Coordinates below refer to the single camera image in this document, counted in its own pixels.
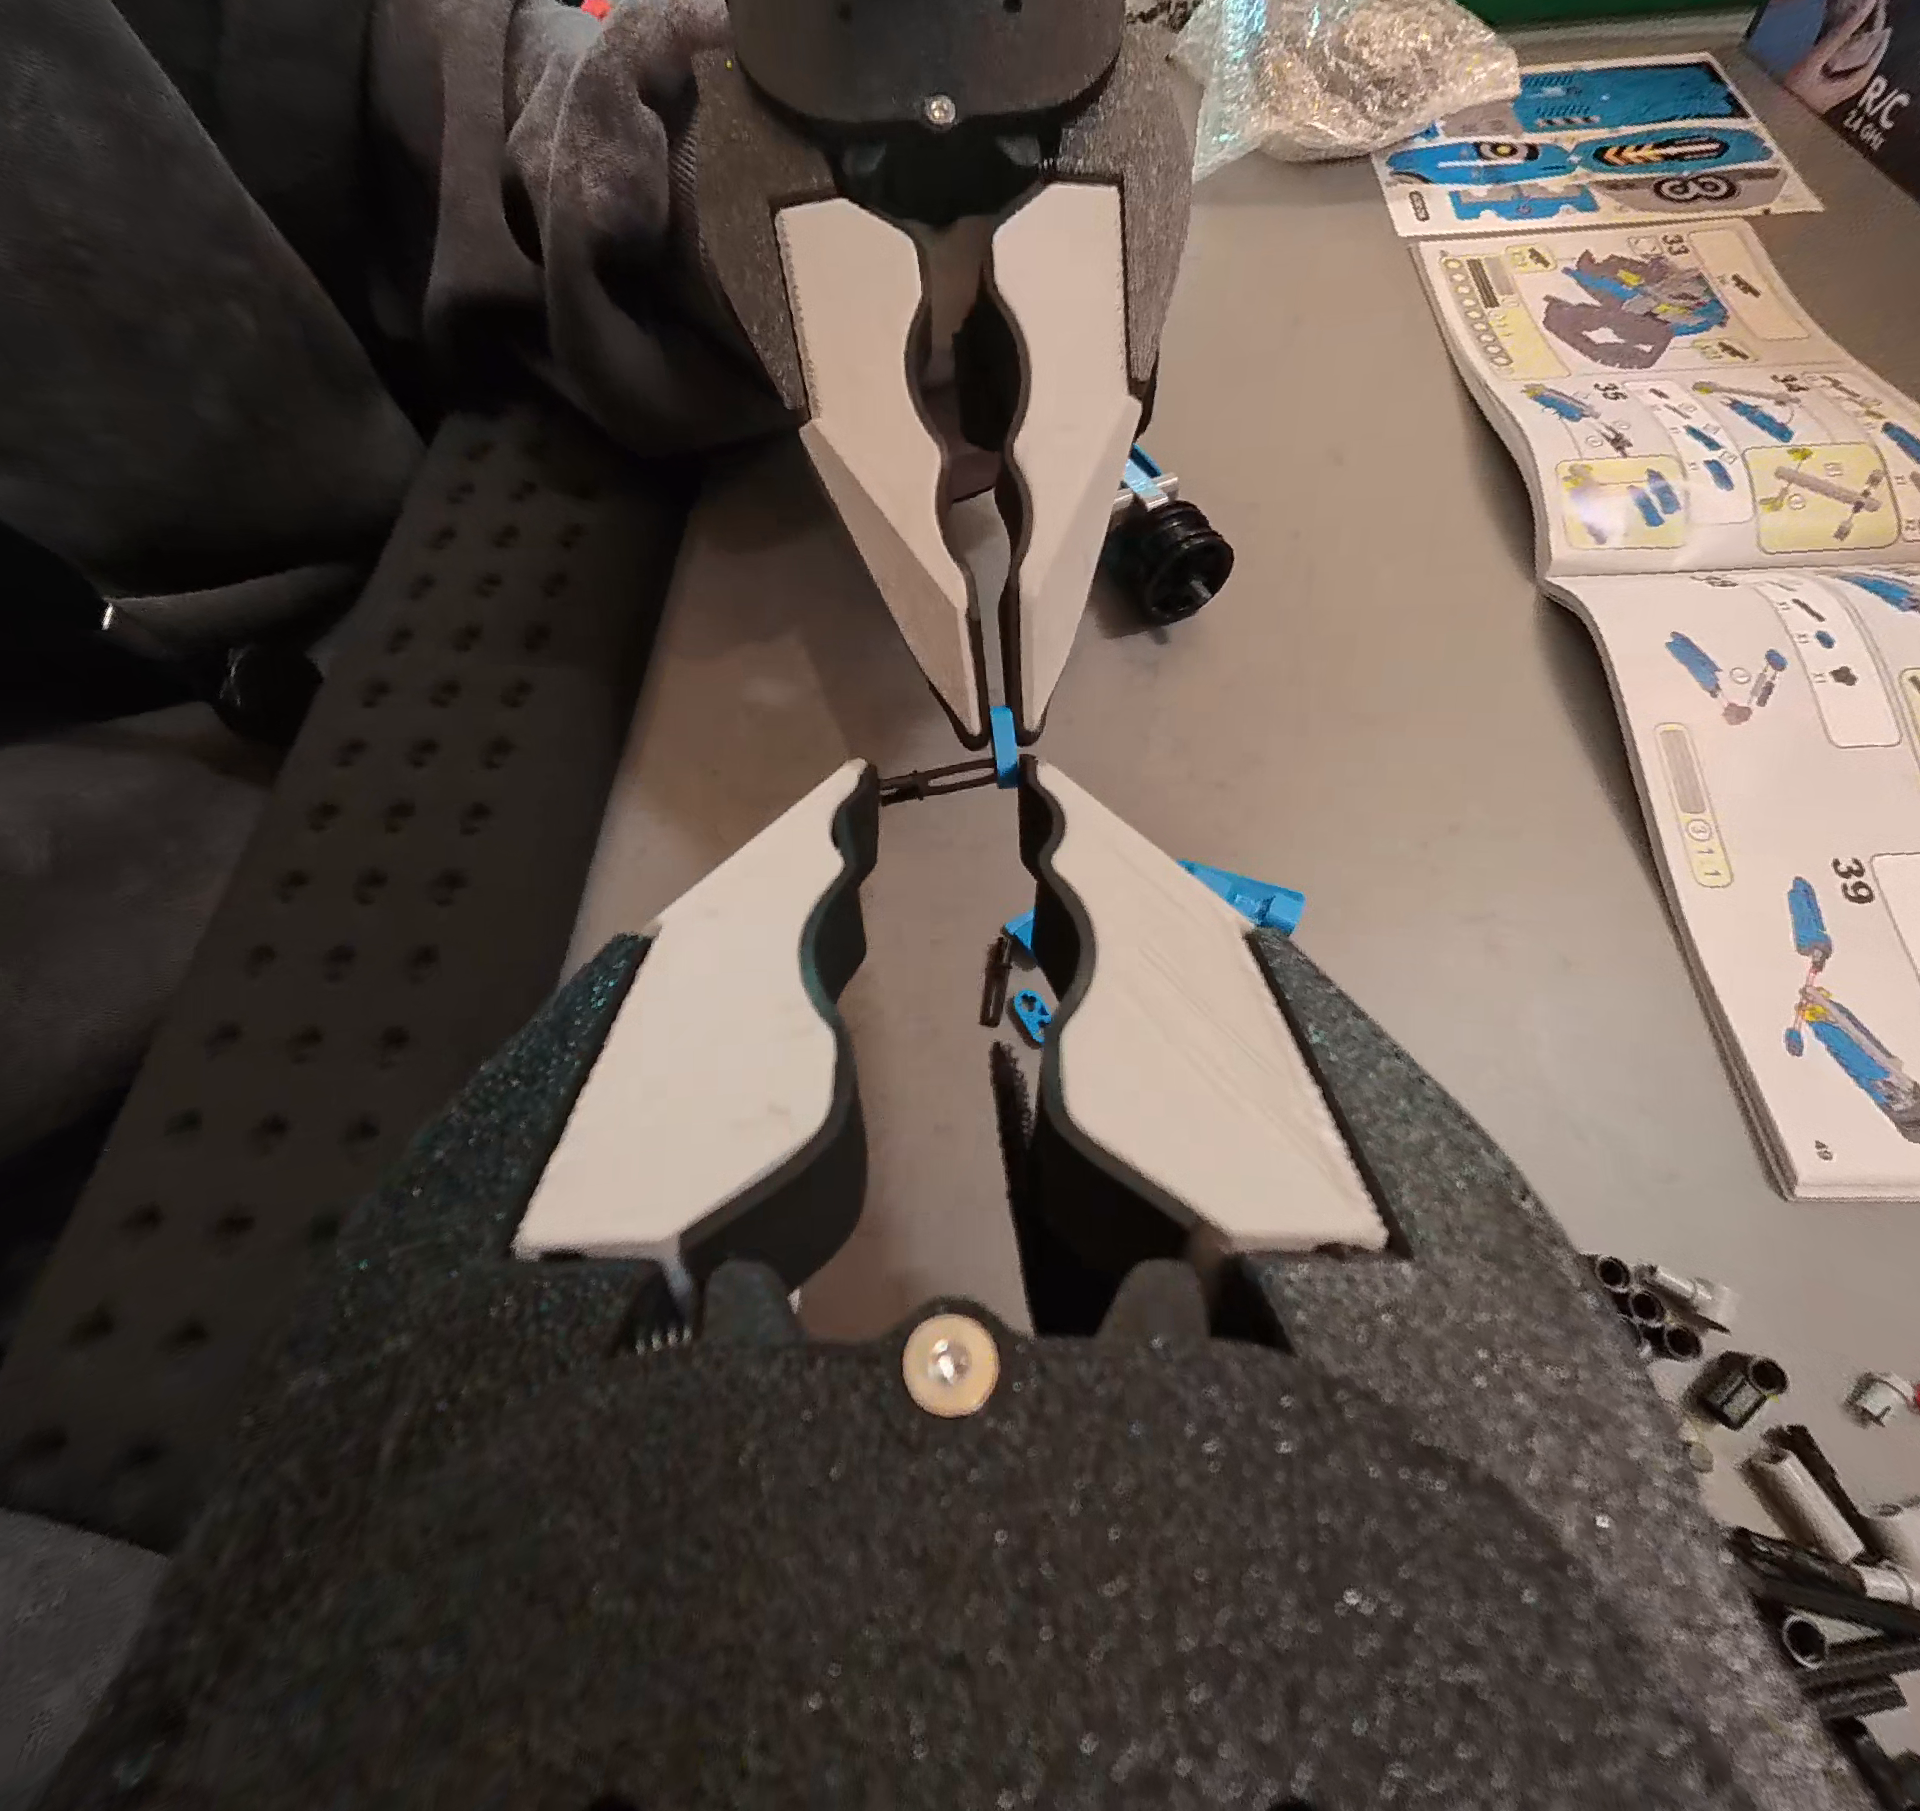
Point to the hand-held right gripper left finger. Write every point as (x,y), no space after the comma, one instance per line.
(706,1076)

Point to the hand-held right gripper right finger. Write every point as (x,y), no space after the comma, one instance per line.
(1201,1076)

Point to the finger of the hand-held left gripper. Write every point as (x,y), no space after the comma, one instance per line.
(854,388)
(1073,369)

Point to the black wheel blue beam assembly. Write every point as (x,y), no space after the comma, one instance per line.
(1179,553)

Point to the pile of small building pieces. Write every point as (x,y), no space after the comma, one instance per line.
(1800,1495)

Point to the person's left forearm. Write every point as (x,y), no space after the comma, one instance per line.
(570,190)

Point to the grey desk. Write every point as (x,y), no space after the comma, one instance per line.
(1425,790)

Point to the clear bubble wrap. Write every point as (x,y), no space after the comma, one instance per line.
(1349,39)

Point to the blue sticker sheet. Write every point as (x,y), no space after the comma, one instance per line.
(1500,169)

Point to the open instruction booklet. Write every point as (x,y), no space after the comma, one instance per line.
(1696,730)

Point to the dark blue toy box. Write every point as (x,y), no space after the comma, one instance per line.
(1844,11)

